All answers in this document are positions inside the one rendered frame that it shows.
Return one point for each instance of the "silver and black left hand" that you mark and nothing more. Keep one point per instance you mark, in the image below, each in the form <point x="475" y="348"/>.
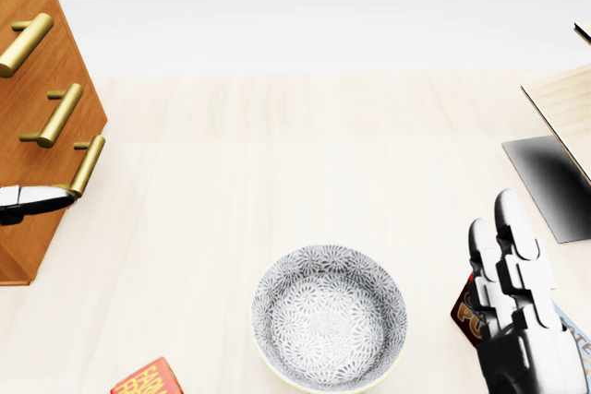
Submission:
<point x="39" y="198"/>

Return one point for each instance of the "silver and black right hand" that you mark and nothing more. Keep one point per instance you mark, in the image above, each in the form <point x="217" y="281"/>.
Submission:
<point x="526" y="283"/>

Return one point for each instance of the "wooden cabinet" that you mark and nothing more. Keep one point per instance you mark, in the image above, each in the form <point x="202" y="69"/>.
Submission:
<point x="14" y="253"/>

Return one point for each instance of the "grey floral patterned bowl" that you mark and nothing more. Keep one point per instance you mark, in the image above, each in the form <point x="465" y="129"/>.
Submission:
<point x="329" y="320"/>

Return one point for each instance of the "brown and blue printed box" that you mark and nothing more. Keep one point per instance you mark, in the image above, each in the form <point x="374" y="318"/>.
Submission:
<point x="464" y="315"/>

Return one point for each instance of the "flat dark grey plate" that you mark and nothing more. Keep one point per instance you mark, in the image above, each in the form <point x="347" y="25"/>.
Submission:
<point x="545" y="182"/>

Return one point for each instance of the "pale wooden panel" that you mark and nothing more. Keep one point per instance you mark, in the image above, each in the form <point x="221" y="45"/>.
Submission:
<point x="565" y="99"/>

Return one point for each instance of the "red printed food box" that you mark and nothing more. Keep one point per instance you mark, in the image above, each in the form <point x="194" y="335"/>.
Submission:
<point x="148" y="380"/>

